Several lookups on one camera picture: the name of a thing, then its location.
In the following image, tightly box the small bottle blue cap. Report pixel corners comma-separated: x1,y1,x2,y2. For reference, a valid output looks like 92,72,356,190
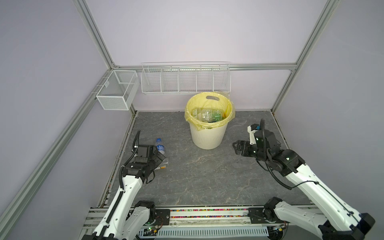
156,138,165,155

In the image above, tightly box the small clear bottle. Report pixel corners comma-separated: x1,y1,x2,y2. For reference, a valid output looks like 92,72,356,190
156,162,169,170

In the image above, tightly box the clear bottle blue label white cap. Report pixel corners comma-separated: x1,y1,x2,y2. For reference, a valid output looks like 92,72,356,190
212,110,224,122

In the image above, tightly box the Pocari bottle blue label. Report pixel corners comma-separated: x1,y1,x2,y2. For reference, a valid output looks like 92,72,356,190
201,109,213,123

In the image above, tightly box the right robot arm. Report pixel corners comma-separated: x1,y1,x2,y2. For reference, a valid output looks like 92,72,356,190
233,126,376,240

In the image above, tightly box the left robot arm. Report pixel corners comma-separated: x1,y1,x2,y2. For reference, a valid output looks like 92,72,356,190
82,131,166,240

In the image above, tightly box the cream plastic waste bin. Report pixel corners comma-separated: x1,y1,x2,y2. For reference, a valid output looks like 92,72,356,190
189,117,229,150

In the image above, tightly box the yellow bin liner bag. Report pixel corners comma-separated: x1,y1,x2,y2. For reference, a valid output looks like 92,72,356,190
185,92,236,131

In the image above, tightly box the white mesh box basket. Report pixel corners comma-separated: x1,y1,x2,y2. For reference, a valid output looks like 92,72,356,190
96,70,140,111

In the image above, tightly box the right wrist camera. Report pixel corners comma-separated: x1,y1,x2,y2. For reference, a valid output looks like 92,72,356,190
247,124,260,145

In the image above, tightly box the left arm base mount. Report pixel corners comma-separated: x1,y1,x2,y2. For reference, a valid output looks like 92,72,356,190
145,209,171,226

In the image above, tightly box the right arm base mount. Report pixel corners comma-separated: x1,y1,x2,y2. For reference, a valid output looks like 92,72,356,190
247,208,283,224

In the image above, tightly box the aluminium front rail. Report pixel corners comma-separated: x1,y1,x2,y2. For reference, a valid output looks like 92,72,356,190
83,204,336,230

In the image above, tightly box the white vented cable duct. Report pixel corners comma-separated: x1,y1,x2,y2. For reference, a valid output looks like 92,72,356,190
137,226,269,240

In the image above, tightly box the white wire shelf basket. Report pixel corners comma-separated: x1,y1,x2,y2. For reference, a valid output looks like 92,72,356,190
141,62,232,95

